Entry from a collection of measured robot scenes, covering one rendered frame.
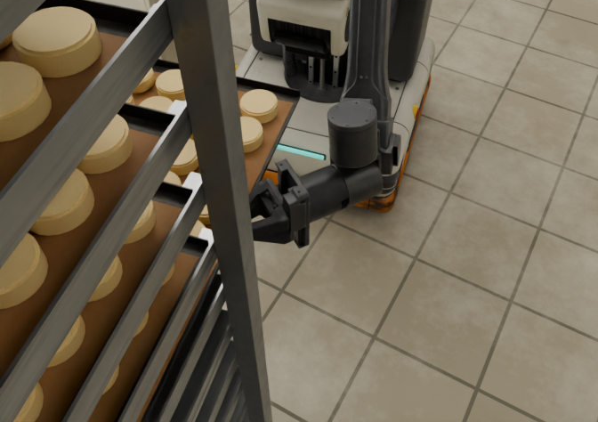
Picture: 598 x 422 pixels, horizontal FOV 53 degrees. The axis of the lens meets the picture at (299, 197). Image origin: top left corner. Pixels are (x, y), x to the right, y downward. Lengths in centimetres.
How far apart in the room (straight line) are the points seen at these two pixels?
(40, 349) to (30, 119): 13
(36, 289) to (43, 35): 16
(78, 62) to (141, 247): 19
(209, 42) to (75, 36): 8
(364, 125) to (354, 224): 127
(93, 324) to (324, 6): 113
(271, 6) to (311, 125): 44
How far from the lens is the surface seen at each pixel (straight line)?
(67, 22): 41
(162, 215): 54
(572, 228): 210
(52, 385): 48
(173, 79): 85
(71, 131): 34
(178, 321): 57
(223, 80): 43
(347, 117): 68
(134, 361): 58
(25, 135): 37
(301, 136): 178
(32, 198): 33
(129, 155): 46
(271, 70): 200
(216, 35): 41
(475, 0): 294
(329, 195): 70
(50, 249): 43
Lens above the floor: 155
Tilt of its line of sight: 52 degrees down
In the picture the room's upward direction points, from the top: straight up
